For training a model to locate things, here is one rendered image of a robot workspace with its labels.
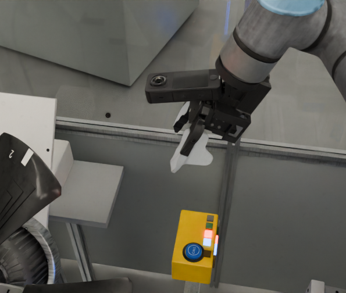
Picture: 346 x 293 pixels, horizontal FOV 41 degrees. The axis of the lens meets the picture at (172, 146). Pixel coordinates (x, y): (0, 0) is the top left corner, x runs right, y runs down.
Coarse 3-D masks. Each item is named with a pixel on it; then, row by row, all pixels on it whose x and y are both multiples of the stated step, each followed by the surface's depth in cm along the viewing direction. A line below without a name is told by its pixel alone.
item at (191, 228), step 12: (180, 216) 122; (192, 216) 122; (204, 216) 122; (216, 216) 122; (180, 228) 120; (192, 228) 120; (204, 228) 120; (216, 228) 120; (180, 240) 117; (192, 240) 117; (180, 252) 115; (180, 264) 113; (192, 264) 113; (204, 264) 113; (180, 276) 118; (192, 276) 117; (204, 276) 116
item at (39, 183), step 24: (0, 144) 97; (24, 144) 91; (0, 168) 95; (24, 168) 90; (48, 168) 87; (0, 192) 92; (24, 192) 88; (48, 192) 85; (0, 216) 89; (24, 216) 86; (0, 240) 88
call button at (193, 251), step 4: (188, 244) 115; (192, 244) 115; (196, 244) 115; (188, 248) 115; (192, 248) 115; (196, 248) 115; (200, 248) 115; (188, 252) 114; (192, 252) 114; (196, 252) 114; (200, 252) 114; (188, 256) 113; (192, 256) 113; (196, 256) 113
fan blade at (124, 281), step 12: (24, 288) 96; (36, 288) 96; (48, 288) 96; (60, 288) 96; (72, 288) 96; (84, 288) 96; (96, 288) 96; (108, 288) 96; (120, 288) 96; (132, 288) 96
